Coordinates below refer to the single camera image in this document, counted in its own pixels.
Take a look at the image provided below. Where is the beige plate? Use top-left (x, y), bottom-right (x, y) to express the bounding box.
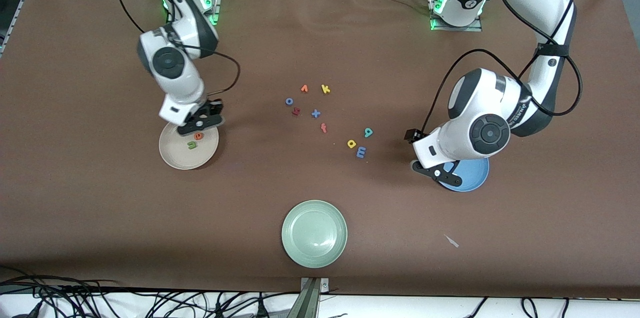
top-left (158, 112), bottom-right (220, 170)

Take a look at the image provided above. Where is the blue plate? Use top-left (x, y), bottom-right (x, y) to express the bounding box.
top-left (439, 157), bottom-right (490, 192)

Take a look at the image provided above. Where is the brown table cover mat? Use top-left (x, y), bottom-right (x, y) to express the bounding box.
top-left (0, 0), bottom-right (640, 299)

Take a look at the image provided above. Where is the pale green plate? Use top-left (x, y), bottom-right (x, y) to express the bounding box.
top-left (281, 200), bottom-right (348, 269)

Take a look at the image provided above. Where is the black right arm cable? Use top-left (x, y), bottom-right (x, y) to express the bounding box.
top-left (104, 0), bottom-right (241, 97)

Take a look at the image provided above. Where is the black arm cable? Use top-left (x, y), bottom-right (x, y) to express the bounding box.
top-left (422, 0), bottom-right (584, 131)
top-left (104, 0), bottom-right (241, 97)

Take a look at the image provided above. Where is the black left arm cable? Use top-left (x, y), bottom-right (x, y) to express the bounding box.
top-left (422, 0), bottom-right (584, 131)

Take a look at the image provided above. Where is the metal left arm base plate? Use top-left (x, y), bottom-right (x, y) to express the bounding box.
top-left (429, 0), bottom-right (484, 32)

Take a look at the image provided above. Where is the aluminium frame post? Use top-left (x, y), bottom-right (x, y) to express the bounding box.
top-left (287, 277), bottom-right (330, 318)

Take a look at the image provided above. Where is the aluminium frame profile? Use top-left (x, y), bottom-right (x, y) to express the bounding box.
top-left (0, 0), bottom-right (51, 58)

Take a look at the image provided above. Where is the black cable tangle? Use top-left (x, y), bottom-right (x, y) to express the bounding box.
top-left (0, 265), bottom-right (301, 318)

